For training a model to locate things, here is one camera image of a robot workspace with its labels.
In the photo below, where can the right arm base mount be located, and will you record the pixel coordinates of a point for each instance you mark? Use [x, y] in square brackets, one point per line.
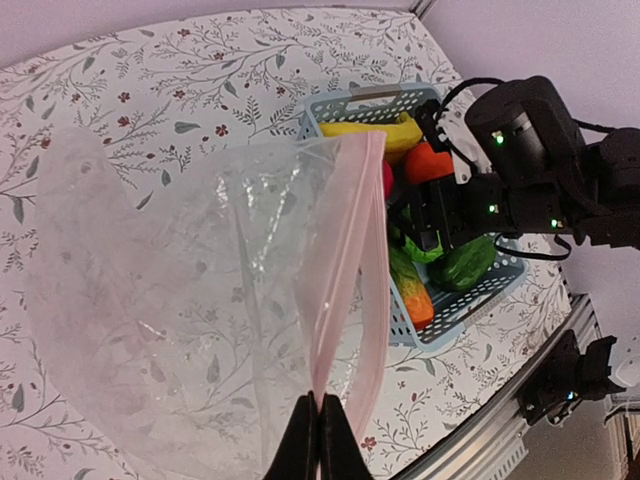
[566, 377]

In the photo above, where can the orange toy orange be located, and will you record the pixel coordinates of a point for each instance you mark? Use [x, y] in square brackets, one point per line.
[423, 164]

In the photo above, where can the green toy cabbage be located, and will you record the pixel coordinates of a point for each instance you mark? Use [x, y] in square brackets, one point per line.
[417, 247]

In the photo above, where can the light blue plastic basket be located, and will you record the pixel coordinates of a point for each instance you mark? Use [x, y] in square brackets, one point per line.
[454, 311]

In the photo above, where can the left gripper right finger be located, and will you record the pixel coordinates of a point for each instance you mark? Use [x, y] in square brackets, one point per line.
[339, 455]

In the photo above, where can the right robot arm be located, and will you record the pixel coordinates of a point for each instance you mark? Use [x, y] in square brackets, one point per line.
[593, 195]

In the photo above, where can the clear zip top bag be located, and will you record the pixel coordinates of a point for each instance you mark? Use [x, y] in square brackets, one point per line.
[186, 330]

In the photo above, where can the green toy pepper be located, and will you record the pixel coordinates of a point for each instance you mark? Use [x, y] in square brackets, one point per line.
[460, 269]

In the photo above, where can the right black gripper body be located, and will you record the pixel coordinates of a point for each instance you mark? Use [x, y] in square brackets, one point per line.
[444, 213]

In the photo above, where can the green orange toy mango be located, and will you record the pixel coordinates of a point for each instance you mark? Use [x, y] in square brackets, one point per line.
[411, 288]

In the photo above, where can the red toy apple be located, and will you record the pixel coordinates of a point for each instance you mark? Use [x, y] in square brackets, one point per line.
[388, 179]

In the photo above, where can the aluminium front rail frame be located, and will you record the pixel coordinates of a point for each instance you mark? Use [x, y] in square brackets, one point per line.
[489, 445]

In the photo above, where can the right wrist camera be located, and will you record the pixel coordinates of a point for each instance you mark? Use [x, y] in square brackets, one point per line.
[523, 126]

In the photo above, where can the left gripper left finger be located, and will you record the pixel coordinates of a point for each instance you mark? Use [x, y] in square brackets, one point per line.
[297, 455]

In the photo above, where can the floral tablecloth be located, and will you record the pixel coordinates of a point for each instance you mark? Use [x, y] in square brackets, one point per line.
[161, 98]

